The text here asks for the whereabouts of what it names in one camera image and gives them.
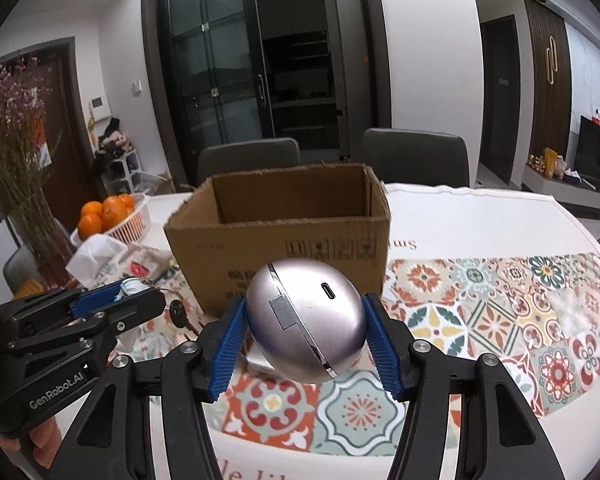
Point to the white plastic basket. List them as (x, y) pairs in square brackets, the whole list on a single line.
[(127, 227)]

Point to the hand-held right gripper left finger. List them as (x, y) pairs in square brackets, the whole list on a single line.
[(225, 350)]

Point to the brown cardboard box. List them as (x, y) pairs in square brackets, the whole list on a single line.
[(230, 250)]

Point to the orange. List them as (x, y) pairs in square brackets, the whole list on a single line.
[(92, 208), (90, 227), (128, 201), (115, 212)]

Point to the tissue pack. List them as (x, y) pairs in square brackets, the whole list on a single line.
[(97, 260)]

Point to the glass vase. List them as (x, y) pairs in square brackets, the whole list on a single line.
[(45, 250)]

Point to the dried pink flowers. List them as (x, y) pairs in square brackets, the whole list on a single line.
[(15, 125)]

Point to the silver oval case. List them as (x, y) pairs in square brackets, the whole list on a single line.
[(310, 315)]

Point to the dark wooden door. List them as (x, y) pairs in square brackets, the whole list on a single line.
[(500, 110)]

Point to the white charger cube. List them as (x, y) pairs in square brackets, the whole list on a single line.
[(257, 361)]

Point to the person's left hand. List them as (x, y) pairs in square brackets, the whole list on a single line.
[(37, 442)]

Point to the floral tissue pouch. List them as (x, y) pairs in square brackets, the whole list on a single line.
[(150, 265)]

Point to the brown slatted cabinet door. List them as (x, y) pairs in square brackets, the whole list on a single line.
[(537, 110)]

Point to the white shoe rack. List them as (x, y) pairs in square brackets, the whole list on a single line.
[(122, 165)]

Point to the white wall switch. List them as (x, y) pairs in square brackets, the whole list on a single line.
[(137, 87)]

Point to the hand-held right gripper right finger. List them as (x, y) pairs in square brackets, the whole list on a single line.
[(385, 350)]

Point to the glass sliding door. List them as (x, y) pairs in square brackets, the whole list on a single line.
[(205, 70)]

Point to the grey refrigerator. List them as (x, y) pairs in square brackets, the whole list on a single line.
[(347, 60)]

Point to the grey dining chair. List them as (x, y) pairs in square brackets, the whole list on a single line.
[(415, 155), (250, 160), (17, 270)]

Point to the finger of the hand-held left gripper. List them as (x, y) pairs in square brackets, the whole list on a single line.
[(135, 306), (97, 300)]

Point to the white intercom panel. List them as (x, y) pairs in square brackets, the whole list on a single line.
[(98, 108)]

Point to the white television cabinet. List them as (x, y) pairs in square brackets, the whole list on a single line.
[(565, 187)]

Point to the yellow box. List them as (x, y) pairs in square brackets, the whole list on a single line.
[(550, 161)]

